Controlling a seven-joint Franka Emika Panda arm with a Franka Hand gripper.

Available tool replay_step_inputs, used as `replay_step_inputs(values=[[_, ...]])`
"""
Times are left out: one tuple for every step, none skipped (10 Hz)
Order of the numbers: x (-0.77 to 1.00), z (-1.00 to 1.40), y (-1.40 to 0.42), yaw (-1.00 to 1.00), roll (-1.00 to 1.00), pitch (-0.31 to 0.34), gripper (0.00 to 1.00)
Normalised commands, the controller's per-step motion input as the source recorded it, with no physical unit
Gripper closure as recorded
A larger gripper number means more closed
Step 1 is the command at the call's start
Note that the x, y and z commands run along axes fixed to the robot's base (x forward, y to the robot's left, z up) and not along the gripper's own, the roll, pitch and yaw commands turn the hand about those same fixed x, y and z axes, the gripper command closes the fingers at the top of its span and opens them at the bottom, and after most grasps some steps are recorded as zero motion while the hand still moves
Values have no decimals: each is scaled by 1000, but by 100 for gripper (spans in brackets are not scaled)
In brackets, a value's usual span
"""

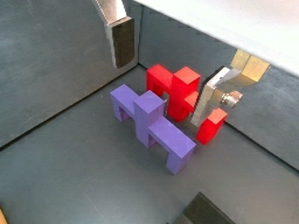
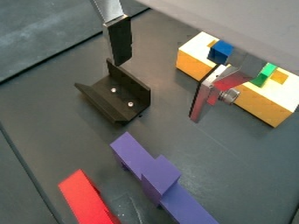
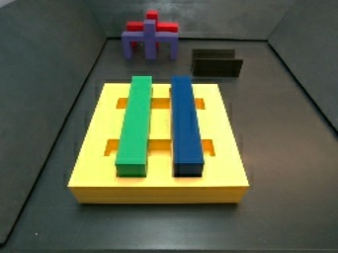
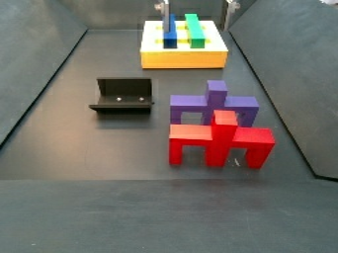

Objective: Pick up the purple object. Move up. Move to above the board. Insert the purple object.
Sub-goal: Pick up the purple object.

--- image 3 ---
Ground purple cross-shaped block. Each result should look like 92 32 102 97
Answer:
120 19 179 61

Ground yellow slotted base board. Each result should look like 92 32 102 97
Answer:
67 83 250 204

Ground blue rectangular bar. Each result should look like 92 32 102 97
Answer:
170 76 205 177

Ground green rectangular bar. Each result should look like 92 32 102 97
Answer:
115 76 152 177

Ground red cross-shaped block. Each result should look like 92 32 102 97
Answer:
126 10 179 48

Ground black angle bracket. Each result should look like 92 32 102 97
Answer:
191 49 243 77

